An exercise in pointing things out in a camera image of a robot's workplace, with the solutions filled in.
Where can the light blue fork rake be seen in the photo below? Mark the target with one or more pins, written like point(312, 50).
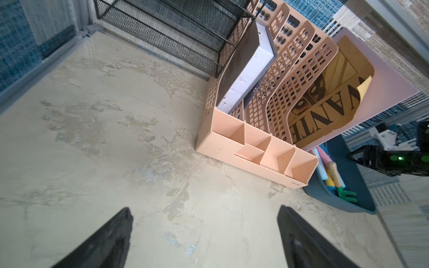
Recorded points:
point(320, 167)

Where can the dark teal storage box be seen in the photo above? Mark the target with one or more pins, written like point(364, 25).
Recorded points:
point(337, 150)

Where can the blue rake yellow handle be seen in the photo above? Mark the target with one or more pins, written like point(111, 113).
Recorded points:
point(330, 184)

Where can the green rake wooden handle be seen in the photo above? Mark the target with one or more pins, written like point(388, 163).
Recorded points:
point(348, 196)

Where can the pink plastic desk organizer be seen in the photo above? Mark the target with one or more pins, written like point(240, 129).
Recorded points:
point(258, 138)

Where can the purple rake pink handle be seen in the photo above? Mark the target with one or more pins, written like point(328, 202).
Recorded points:
point(324, 156)

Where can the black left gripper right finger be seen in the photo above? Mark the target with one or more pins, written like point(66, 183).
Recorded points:
point(304, 246)

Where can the white book in organizer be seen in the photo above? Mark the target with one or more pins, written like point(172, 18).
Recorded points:
point(253, 56)

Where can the black mesh wire shelf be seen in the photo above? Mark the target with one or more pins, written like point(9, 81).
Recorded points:
point(197, 32)

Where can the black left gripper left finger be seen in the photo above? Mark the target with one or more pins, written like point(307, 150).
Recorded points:
point(107, 248)

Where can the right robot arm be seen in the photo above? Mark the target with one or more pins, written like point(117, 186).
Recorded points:
point(392, 158)

